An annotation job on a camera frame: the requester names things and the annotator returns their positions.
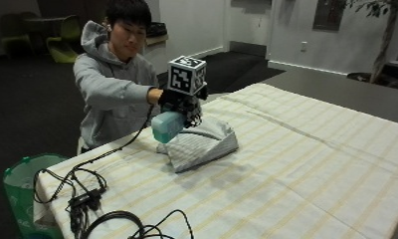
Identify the grey striped fabric bag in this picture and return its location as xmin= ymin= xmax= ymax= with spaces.
xmin=156 ymin=115 xmax=240 ymax=174

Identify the white cube with black markers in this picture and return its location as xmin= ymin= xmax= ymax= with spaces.
xmin=167 ymin=55 xmax=208 ymax=97

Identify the person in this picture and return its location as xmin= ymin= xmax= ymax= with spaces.
xmin=73 ymin=0 xmax=166 ymax=155

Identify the cream striped tablecloth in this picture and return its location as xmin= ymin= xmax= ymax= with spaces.
xmin=33 ymin=83 xmax=398 ymax=239

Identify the black bag on counter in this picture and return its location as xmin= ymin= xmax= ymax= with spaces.
xmin=146 ymin=21 xmax=170 ymax=38

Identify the dark round table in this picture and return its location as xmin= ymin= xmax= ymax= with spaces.
xmin=22 ymin=16 xmax=71 ymax=51

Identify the green shopping bag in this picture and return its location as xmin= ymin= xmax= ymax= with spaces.
xmin=2 ymin=152 xmax=71 ymax=239

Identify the dark green chair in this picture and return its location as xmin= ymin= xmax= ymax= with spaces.
xmin=0 ymin=12 xmax=38 ymax=58

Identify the indoor tree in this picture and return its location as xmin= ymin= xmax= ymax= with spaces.
xmin=345 ymin=0 xmax=398 ymax=88

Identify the black glove cable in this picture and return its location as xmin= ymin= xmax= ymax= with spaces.
xmin=33 ymin=105 xmax=158 ymax=204

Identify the black cable hub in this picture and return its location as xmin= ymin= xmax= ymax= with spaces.
xmin=67 ymin=188 xmax=107 ymax=211

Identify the black looped cable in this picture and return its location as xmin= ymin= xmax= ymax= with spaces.
xmin=79 ymin=208 xmax=198 ymax=239

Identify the dark wall picture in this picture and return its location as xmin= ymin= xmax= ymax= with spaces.
xmin=312 ymin=0 xmax=349 ymax=33

